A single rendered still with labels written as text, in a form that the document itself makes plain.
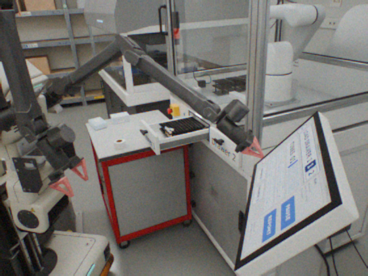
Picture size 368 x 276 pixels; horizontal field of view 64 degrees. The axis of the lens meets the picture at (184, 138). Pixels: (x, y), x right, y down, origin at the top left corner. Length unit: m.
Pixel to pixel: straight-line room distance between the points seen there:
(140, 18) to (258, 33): 1.34
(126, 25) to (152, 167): 1.07
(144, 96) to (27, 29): 3.60
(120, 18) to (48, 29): 3.48
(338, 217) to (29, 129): 0.87
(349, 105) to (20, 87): 1.41
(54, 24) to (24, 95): 4.75
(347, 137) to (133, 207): 1.34
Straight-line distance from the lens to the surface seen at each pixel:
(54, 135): 1.01
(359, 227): 2.34
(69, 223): 2.43
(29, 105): 1.02
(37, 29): 5.75
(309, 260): 0.99
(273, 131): 1.36
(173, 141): 1.61
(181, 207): 2.18
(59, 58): 5.78
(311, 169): 0.81
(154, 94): 2.50
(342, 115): 1.65
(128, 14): 2.36
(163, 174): 1.98
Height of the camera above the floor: 1.56
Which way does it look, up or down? 25 degrees down
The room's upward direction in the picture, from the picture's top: 3 degrees counter-clockwise
